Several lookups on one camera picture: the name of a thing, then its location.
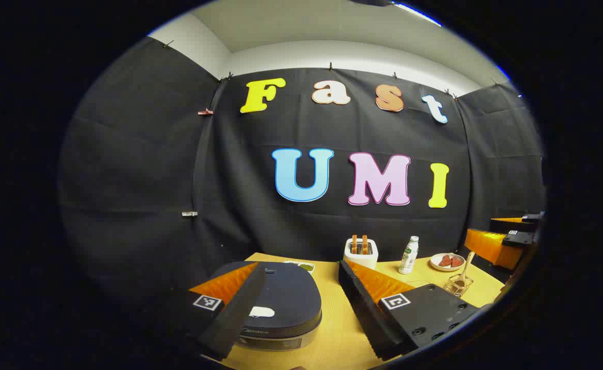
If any wooden spoon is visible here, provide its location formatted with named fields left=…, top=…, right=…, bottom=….
left=453, top=251, right=476, bottom=296

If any white toaster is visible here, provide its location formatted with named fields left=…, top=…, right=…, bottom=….
left=344, top=237, right=379, bottom=270

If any small white plate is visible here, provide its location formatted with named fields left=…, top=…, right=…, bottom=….
left=430, top=253, right=466, bottom=272

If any white bottle with green label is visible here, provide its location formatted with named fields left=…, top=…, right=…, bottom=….
left=399, top=236, right=419, bottom=275

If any black rice cooker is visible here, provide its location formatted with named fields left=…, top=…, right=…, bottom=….
left=212, top=261, right=323, bottom=353

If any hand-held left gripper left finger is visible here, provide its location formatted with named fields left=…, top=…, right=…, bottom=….
left=142, top=261, right=267, bottom=361

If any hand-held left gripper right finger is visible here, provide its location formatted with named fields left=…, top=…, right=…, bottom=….
left=337, top=259, right=482, bottom=361

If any black backdrop cloth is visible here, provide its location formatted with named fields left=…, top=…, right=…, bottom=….
left=58, top=36, right=546, bottom=309

